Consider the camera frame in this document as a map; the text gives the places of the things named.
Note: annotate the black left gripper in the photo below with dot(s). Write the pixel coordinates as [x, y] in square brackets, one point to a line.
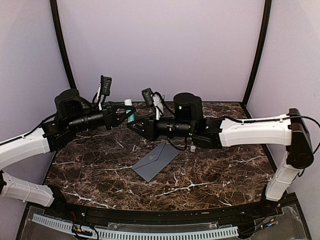
[110, 115]

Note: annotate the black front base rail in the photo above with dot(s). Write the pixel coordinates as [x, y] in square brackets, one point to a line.
[239, 214]

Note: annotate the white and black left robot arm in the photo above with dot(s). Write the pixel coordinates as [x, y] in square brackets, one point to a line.
[74, 114]

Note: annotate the white slotted cable duct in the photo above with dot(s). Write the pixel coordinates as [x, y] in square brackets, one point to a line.
[122, 231]

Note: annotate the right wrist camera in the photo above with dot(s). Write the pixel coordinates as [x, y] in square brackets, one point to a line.
[147, 95]

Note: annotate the black frame post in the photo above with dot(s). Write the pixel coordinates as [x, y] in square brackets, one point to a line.
[54, 8]
[258, 53]

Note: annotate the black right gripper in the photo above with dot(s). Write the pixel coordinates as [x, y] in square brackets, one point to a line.
[149, 131]

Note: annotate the right black frame post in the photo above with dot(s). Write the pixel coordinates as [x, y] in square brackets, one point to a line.
[258, 53]

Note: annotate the left black frame post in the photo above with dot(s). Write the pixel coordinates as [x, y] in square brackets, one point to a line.
[54, 8]

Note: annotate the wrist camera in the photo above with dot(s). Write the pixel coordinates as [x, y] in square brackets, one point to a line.
[105, 85]
[147, 95]

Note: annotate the green and white glue stick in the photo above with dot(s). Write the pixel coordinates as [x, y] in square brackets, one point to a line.
[129, 111]

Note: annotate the grey paper envelope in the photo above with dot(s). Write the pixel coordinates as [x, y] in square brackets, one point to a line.
[155, 161]

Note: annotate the white glue stick cap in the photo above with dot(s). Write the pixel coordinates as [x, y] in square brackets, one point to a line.
[192, 148]

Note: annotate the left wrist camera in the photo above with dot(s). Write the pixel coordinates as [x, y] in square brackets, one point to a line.
[105, 85]

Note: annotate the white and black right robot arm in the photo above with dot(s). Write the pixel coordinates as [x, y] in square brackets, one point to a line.
[188, 121]

